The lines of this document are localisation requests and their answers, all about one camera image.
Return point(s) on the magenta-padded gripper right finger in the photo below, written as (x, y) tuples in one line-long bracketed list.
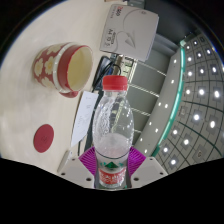
[(136, 159)]

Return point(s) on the flat round red coaster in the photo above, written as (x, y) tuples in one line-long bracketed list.
[(43, 138)]

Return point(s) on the white remote control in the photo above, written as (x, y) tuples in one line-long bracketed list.
[(63, 161)]

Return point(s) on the white cardboard box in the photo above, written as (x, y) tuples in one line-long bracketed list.
[(130, 31)]

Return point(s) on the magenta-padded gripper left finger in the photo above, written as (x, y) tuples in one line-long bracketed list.
[(87, 159)]

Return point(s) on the black bag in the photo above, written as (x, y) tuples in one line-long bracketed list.
[(103, 71)]

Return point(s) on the red flowered ceramic mug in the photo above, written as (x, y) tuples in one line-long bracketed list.
[(50, 66)]

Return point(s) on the clear red-capped water bottle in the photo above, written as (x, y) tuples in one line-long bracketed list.
[(112, 140)]

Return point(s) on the group of ceiling lights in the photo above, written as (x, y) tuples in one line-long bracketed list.
[(201, 91)]

